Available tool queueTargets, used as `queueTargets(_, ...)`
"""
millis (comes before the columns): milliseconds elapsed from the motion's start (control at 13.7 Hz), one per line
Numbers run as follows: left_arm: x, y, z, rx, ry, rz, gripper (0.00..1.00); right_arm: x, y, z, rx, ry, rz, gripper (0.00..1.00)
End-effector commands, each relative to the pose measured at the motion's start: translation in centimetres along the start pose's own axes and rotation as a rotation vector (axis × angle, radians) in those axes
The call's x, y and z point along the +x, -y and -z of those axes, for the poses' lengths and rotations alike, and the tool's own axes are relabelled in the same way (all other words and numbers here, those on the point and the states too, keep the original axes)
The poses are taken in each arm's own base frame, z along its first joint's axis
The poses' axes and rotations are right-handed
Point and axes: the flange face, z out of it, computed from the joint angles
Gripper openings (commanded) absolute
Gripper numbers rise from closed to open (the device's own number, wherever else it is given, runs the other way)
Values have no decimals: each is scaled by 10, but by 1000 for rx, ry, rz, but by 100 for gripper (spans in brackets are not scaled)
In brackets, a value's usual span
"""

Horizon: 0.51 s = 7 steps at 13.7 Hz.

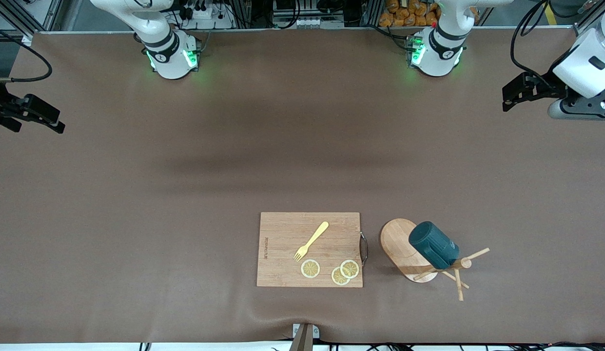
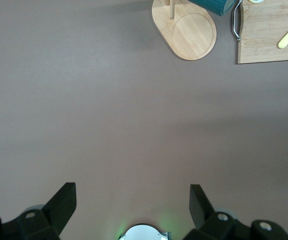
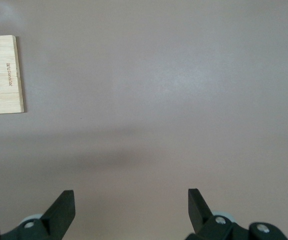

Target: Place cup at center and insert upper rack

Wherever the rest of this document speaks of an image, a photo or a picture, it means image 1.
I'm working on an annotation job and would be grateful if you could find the white power strip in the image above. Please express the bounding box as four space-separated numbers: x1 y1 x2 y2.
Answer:
180 2 234 30

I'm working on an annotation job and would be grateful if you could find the yellow plastic fork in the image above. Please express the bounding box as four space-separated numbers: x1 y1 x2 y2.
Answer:
293 221 330 262

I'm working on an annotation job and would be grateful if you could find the wooden cup rack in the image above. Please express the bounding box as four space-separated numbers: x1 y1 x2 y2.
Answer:
380 218 490 302

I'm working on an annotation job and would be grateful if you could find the brown table mat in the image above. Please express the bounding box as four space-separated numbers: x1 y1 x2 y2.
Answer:
0 27 605 344

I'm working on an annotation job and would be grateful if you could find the orange snack pile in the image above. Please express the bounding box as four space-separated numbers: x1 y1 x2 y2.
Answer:
379 0 442 27

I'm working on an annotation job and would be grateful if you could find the aluminium frame post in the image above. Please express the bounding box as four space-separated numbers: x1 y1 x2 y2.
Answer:
573 5 605 39
0 0 64 39

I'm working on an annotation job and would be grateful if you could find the grey metal clamp bracket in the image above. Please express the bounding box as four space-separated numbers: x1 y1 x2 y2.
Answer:
289 323 320 351

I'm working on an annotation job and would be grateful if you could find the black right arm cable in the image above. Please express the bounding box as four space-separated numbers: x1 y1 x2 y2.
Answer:
0 24 54 83

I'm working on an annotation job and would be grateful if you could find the wooden cutting board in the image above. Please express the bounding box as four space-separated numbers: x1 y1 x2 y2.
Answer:
256 212 369 288

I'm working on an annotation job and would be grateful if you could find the dark green cup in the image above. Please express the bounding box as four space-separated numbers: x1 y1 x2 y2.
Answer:
409 221 460 270

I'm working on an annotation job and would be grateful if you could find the background electronics rack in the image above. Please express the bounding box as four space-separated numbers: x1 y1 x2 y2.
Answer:
271 0 349 29

